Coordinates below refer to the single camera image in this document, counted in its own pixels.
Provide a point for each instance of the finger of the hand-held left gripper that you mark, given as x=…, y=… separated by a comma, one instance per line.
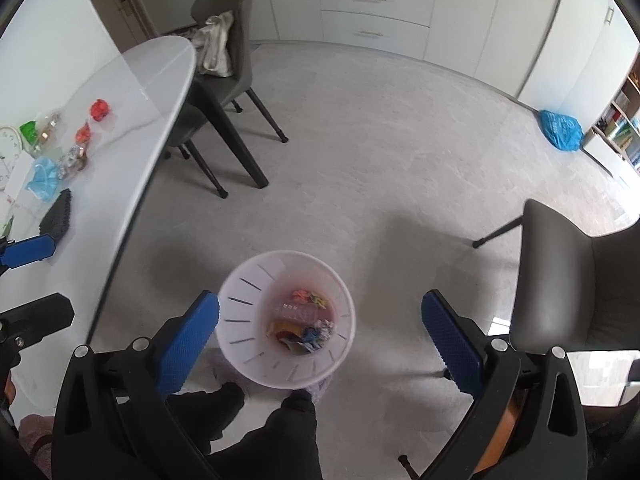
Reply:
x=30, y=252
x=45, y=312

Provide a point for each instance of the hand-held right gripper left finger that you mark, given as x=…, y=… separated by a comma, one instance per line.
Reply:
x=187, y=345

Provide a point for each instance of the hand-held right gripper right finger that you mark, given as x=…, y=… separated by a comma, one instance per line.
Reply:
x=452, y=345

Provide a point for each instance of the black foam net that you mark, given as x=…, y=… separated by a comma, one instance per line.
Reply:
x=56, y=215

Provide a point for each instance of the pink waste bin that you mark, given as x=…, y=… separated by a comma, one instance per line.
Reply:
x=245, y=340

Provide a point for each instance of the clear plastic bottle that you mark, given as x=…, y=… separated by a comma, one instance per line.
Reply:
x=300, y=315

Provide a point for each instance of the blue wrapper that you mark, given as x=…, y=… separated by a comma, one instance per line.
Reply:
x=312, y=337

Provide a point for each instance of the pink paper scraps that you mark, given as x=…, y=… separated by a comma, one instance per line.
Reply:
x=310, y=297

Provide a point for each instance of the person's left forearm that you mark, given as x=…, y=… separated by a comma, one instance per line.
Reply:
x=32, y=435

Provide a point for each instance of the white card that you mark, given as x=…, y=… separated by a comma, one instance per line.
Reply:
x=20, y=185

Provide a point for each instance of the person's left leg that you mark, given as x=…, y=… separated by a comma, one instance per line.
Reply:
x=210, y=410

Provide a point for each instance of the blue face mask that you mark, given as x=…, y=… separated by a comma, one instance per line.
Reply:
x=42, y=177

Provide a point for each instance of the brown wooden stool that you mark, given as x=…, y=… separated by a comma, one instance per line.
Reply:
x=502, y=435

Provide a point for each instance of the brown printed snack wrapper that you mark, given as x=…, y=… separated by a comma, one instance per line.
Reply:
x=75, y=157

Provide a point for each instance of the green plastic bag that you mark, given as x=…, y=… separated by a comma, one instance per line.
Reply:
x=28, y=132

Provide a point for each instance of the clear plastic snack bag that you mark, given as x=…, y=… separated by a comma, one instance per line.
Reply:
x=49, y=130

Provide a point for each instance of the grey brown dining chair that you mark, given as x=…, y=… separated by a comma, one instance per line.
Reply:
x=565, y=285

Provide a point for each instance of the red orange wrapper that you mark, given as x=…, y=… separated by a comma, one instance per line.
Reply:
x=83, y=133

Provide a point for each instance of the red crumpled paper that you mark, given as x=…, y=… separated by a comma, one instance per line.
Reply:
x=99, y=110

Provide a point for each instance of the dark grey dining chair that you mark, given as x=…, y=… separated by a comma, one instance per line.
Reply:
x=187, y=125
x=235, y=10

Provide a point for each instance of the blue plastic bag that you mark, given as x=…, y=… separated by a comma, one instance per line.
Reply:
x=562, y=130

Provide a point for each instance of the beige cloth bag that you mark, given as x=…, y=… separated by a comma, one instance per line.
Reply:
x=215, y=45

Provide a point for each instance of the open white bookshelf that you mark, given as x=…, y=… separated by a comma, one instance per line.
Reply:
x=622, y=125

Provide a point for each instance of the tall white wardrobe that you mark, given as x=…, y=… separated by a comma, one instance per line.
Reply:
x=575, y=50

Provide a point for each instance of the white drawer cabinet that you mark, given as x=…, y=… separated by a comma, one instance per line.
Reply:
x=375, y=10

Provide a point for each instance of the round white wall clock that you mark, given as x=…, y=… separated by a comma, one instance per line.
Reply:
x=9, y=155

